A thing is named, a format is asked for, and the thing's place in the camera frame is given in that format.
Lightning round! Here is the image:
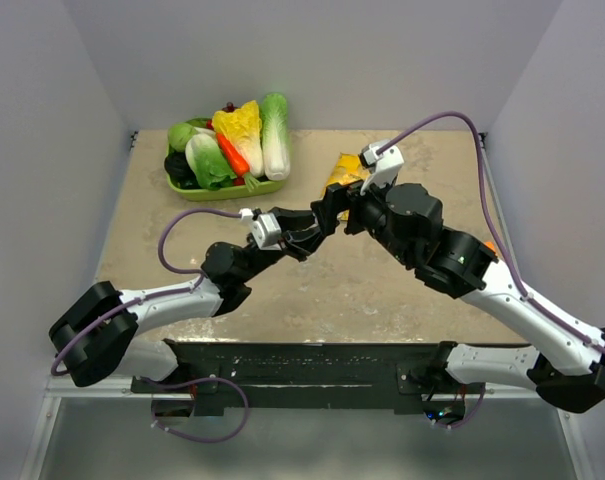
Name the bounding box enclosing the orange toy carrot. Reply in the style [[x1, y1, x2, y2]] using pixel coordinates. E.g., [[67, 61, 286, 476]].
[[216, 133, 259, 192]]

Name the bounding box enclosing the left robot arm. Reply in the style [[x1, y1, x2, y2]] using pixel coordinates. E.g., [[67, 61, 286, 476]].
[[49, 208, 325, 392]]

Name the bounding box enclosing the yellow chips bag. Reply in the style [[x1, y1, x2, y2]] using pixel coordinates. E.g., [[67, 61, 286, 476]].
[[323, 153, 370, 193]]

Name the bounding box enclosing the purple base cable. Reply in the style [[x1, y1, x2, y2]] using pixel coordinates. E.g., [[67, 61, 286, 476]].
[[429, 383, 487, 430], [144, 377, 251, 444]]

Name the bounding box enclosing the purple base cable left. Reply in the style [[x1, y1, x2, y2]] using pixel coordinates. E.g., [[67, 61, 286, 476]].
[[144, 377, 251, 444]]

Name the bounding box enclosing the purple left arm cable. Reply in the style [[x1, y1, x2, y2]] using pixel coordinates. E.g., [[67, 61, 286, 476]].
[[49, 207, 243, 376]]

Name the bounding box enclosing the round green cabbage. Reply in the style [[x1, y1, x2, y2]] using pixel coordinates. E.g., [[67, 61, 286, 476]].
[[167, 122, 197, 152]]

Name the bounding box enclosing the green white napa cabbage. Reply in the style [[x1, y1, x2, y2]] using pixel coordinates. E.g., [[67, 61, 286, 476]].
[[260, 93, 291, 181]]

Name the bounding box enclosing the green leafy bok choy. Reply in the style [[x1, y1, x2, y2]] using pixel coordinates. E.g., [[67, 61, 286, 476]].
[[185, 133, 236, 191]]

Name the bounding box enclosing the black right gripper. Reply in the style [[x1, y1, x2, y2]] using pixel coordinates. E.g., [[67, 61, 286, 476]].
[[311, 168, 414, 265]]

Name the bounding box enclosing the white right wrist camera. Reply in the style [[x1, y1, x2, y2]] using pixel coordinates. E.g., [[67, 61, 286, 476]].
[[359, 140, 404, 195]]

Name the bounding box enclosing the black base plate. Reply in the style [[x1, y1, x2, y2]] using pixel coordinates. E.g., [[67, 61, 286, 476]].
[[132, 342, 482, 416]]

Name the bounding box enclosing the yellow white cabbage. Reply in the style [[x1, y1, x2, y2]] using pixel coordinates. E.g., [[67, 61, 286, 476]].
[[212, 100, 265, 178]]

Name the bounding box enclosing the green vegetable basket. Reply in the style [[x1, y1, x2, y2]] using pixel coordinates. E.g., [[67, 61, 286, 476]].
[[166, 173, 286, 202]]

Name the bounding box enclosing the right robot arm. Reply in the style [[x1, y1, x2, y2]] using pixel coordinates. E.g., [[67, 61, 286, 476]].
[[311, 183, 605, 413]]

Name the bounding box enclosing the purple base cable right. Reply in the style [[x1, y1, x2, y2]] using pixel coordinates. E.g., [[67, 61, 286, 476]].
[[429, 383, 487, 430]]

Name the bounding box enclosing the black toy vegetable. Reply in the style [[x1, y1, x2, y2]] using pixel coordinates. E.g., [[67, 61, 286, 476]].
[[164, 152, 200, 190]]

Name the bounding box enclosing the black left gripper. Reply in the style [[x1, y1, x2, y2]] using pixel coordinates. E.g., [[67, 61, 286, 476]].
[[239, 207, 325, 283]]

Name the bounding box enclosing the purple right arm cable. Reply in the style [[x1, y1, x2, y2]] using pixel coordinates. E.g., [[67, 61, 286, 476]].
[[379, 110, 605, 364]]

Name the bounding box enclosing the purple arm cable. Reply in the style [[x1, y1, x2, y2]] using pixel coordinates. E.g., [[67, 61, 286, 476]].
[[379, 110, 605, 364], [49, 207, 243, 376]]

